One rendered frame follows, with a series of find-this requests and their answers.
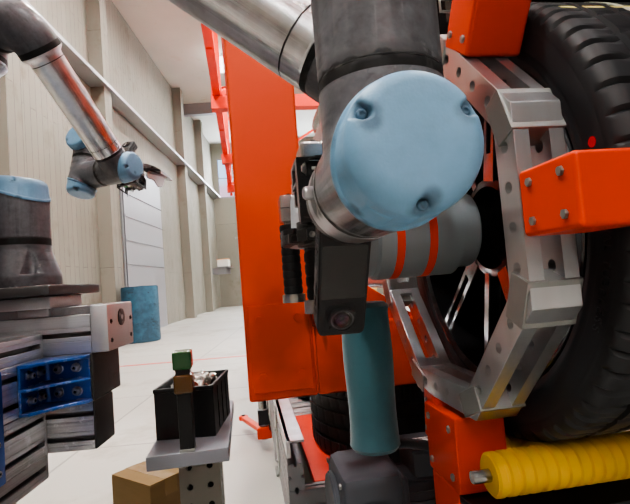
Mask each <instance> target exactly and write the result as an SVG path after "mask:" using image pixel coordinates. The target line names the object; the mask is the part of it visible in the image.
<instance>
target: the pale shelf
mask: <svg viewBox="0 0 630 504"><path fill-rule="evenodd" d="M233 414H234V403H233V400H230V414H229V415H228V417H227V418H226V420H225V422H224V423H223V425H222V427H221V428H220V430H219V431H218V433H217V435H216V436H208V437H196V444H197V447H196V450H195V451H192V452H184V453H180V452H179V450H180V439H172V440H160V441H157V439H156V441H155V443H154V445H153V446H152V448H151V450H150V452H149V453H148V455H147V457H146V471H147V472H151V471H158V470H166V469H173V468H181V467H188V466H196V465H203V464H211V463H218V462H226V461H229V460H230V448H231V437H232V426H233Z"/></svg>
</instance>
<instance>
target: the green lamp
mask: <svg viewBox="0 0 630 504"><path fill-rule="evenodd" d="M171 355H172V369H173V371H179V370H189V369H191V368H192V367H193V353H192V349H181V350H174V351H173V352H172V354H171Z"/></svg>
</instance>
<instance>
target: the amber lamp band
mask: <svg viewBox="0 0 630 504"><path fill-rule="evenodd" d="M173 387H174V394H175V395H180V394H189V393H193V391H194V389H195V383H194V373H193V372H191V373H190V374H187V375H177V376H176V375H175V376H174V377H173Z"/></svg>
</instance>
